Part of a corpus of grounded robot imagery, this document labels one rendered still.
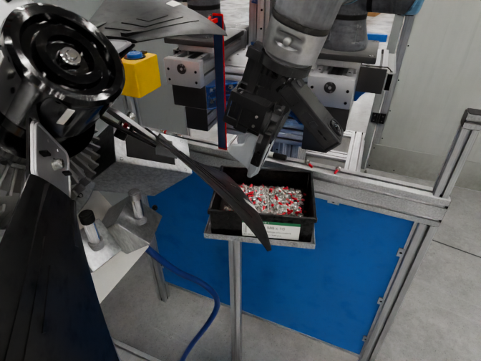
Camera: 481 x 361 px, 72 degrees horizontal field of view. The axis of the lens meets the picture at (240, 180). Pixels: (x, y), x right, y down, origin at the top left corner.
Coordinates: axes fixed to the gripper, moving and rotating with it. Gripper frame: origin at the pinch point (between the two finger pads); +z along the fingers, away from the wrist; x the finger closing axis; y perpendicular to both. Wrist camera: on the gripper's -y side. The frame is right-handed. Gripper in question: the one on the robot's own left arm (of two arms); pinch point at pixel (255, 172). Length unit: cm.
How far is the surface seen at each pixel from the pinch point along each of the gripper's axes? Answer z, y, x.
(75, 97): -15.6, 16.3, 22.1
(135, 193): 4.7, 14.6, 12.7
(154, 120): 69, 72, -88
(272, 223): 12.4, -6.7, -3.5
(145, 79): 9.1, 39.3, -25.4
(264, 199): 14.6, -2.8, -11.4
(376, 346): 61, -56, -25
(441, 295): 75, -92, -77
